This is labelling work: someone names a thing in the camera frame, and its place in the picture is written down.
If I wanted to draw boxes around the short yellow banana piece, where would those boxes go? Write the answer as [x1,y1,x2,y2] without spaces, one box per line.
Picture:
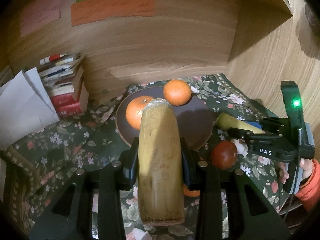
[215,113,265,134]

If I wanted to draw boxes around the red tomato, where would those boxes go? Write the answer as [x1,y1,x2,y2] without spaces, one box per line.
[210,140,238,170]

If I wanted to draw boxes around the long yellow banana piece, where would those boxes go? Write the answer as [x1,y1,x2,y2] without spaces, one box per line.
[138,99,184,226]

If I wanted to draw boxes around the orange sleeve forearm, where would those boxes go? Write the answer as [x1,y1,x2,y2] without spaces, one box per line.
[295,159,319,211]

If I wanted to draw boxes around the right hand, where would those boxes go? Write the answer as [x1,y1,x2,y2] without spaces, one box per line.
[277,158,313,184]

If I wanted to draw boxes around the small orange under gripper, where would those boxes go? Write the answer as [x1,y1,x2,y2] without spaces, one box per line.
[183,185,200,197]

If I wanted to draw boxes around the dark round wooden plate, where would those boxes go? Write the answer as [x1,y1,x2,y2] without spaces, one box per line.
[116,87,214,150]

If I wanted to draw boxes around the dark floral tablecloth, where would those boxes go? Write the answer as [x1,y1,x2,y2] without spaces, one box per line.
[1,74,289,239]

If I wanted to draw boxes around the large orange with stem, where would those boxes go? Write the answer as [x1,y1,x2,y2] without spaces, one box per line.
[125,95,153,130]

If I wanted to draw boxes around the round orange at back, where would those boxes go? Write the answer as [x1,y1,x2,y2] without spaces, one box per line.
[163,80,192,106]

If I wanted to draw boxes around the stack of books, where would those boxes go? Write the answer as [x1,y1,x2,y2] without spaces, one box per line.
[38,53,89,119]

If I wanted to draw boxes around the white paper sheets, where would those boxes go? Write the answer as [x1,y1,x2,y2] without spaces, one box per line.
[1,68,59,151]

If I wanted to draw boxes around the orange paper note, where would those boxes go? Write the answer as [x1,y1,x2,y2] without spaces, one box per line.
[71,0,155,27]

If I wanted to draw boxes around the pink paper note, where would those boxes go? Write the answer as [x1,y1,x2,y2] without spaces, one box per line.
[20,0,62,37]

